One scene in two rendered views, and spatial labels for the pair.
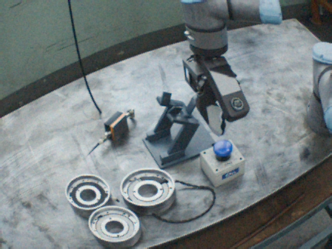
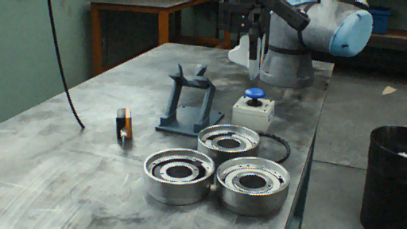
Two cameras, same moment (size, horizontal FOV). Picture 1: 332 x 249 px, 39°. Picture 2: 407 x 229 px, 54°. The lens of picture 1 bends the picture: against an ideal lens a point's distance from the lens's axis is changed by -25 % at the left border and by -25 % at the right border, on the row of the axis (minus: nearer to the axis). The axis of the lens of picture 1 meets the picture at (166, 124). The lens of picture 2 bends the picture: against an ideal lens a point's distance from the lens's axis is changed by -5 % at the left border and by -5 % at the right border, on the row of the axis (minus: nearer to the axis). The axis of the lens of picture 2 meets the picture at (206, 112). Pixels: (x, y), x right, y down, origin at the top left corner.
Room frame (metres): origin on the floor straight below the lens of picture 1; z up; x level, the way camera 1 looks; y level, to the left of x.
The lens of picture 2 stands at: (0.40, 0.58, 1.15)
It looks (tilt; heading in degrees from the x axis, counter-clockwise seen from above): 22 degrees down; 308
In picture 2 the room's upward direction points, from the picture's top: 2 degrees clockwise
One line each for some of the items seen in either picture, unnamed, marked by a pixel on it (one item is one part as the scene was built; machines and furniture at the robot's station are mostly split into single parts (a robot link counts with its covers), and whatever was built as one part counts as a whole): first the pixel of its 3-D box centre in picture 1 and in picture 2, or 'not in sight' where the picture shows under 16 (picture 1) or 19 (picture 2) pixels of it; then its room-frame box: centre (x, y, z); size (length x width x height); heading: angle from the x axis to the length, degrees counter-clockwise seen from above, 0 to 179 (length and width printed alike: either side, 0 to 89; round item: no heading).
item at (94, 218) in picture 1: (115, 229); (252, 186); (0.66, 0.13, 0.82); 0.10 x 0.10 x 0.04
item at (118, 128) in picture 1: (118, 127); (127, 122); (0.97, 0.10, 0.82); 0.05 x 0.02 x 0.04; 138
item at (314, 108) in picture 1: (328, 104); (288, 62); (0.91, -0.43, 0.85); 0.15 x 0.15 x 0.10
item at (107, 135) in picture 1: (108, 132); (122, 128); (0.95, 0.12, 0.82); 0.17 x 0.02 x 0.04; 138
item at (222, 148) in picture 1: (223, 154); (254, 101); (0.81, -0.10, 0.85); 0.04 x 0.04 x 0.05
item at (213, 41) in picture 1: (205, 32); not in sight; (0.83, -0.09, 1.13); 0.08 x 0.08 x 0.05
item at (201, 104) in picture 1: (208, 101); (254, 36); (0.81, -0.08, 0.99); 0.05 x 0.02 x 0.09; 109
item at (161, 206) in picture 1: (148, 193); (228, 147); (0.76, 0.05, 0.82); 0.10 x 0.10 x 0.04
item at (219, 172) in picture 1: (225, 161); (254, 112); (0.81, -0.11, 0.82); 0.08 x 0.07 x 0.05; 109
